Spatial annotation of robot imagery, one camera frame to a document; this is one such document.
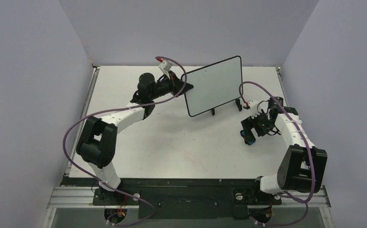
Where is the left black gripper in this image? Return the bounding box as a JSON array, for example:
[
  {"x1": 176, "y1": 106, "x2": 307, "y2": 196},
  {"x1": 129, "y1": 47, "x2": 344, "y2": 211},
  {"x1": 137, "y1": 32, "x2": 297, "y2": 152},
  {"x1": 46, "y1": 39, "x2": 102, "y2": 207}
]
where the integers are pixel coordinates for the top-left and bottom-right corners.
[{"x1": 150, "y1": 71, "x2": 193, "y2": 101}]

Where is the blue heart eraser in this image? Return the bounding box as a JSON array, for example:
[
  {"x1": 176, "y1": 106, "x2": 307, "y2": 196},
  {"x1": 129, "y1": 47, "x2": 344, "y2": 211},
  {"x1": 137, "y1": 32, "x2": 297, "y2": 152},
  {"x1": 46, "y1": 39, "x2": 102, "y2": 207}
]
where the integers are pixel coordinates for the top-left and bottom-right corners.
[{"x1": 240, "y1": 130, "x2": 256, "y2": 145}]

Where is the black framed whiteboard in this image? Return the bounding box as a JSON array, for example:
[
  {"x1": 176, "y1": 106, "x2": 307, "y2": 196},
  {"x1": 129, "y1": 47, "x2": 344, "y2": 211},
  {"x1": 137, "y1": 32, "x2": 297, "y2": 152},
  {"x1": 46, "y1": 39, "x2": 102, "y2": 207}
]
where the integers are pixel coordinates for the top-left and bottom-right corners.
[{"x1": 184, "y1": 56, "x2": 243, "y2": 117}]

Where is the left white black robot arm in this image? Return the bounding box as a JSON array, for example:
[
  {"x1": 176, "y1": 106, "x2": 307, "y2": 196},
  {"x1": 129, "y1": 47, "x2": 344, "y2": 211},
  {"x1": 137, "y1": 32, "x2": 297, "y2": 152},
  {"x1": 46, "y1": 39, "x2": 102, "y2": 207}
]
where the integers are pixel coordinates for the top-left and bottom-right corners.
[{"x1": 76, "y1": 71, "x2": 194, "y2": 204}]

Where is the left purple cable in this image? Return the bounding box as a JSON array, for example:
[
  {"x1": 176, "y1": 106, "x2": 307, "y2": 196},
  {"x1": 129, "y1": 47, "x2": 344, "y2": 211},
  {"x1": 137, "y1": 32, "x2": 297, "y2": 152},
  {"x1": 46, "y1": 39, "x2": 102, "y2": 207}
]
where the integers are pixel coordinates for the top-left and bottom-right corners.
[{"x1": 62, "y1": 56, "x2": 188, "y2": 227}]

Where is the purple cable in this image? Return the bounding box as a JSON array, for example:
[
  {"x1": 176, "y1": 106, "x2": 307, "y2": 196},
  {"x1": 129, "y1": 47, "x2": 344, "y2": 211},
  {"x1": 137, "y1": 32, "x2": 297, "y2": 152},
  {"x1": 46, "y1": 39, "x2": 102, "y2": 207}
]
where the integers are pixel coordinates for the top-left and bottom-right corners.
[
  {"x1": 239, "y1": 81, "x2": 317, "y2": 227},
  {"x1": 62, "y1": 56, "x2": 188, "y2": 227}
]

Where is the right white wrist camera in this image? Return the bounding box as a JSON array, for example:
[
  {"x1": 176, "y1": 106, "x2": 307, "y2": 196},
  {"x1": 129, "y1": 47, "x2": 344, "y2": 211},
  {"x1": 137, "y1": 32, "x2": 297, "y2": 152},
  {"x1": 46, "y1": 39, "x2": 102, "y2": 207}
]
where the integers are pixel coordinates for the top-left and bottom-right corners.
[{"x1": 243, "y1": 100, "x2": 265, "y2": 117}]

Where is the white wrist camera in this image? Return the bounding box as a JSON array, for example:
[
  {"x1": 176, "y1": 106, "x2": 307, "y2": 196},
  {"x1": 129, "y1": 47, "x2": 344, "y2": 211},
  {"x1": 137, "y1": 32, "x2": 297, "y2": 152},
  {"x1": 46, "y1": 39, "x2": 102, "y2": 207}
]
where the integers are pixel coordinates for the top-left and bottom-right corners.
[
  {"x1": 243, "y1": 100, "x2": 265, "y2": 117},
  {"x1": 158, "y1": 59, "x2": 173, "y2": 76}
]

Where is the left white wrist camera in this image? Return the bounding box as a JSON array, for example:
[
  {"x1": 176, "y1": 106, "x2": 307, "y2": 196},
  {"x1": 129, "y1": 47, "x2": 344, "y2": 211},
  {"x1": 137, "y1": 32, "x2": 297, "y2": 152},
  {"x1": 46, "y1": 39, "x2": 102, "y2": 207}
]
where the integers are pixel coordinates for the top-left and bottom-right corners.
[{"x1": 158, "y1": 59, "x2": 173, "y2": 76}]

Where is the wire display stand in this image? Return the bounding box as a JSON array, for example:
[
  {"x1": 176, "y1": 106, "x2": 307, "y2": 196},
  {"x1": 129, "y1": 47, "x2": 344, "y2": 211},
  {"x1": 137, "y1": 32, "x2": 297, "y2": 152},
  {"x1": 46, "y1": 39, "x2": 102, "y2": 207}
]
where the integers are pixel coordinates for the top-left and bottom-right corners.
[{"x1": 209, "y1": 98, "x2": 243, "y2": 116}]

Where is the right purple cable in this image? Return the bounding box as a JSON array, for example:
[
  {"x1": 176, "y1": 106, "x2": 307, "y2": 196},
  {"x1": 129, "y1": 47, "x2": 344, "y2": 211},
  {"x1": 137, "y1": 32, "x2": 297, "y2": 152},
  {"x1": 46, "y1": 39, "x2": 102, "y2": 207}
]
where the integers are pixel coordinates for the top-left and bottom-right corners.
[{"x1": 239, "y1": 81, "x2": 317, "y2": 227}]

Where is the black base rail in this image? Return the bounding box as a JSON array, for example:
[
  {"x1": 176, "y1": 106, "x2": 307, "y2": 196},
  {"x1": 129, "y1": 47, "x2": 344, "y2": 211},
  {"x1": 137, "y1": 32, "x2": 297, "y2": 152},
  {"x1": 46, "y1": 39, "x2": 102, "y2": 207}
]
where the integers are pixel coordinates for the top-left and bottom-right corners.
[{"x1": 60, "y1": 176, "x2": 282, "y2": 219}]

